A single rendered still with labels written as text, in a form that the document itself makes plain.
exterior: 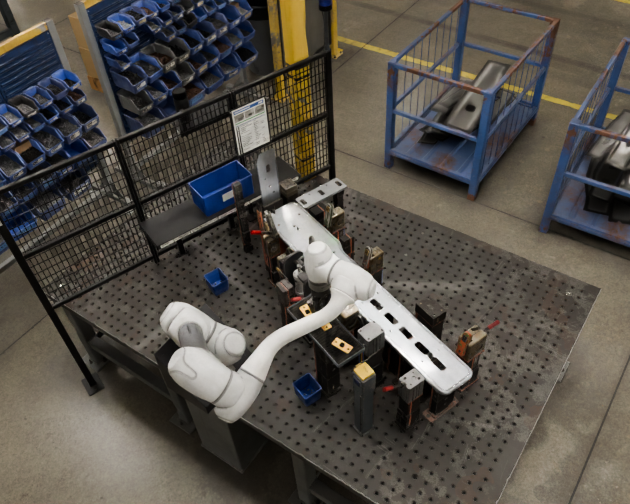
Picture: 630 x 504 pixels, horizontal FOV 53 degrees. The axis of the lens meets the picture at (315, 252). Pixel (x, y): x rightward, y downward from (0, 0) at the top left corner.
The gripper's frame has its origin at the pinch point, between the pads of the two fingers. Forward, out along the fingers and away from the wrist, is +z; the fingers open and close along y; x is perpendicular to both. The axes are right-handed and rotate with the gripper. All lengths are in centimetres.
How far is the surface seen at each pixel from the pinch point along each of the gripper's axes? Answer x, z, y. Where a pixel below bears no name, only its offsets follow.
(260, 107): 127, -15, 41
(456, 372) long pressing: -40, 24, 40
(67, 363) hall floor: 141, 124, -109
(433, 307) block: -10, 21, 52
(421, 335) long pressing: -17.2, 24.0, 39.7
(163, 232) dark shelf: 106, 21, -32
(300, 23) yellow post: 133, -50, 72
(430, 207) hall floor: 126, 124, 169
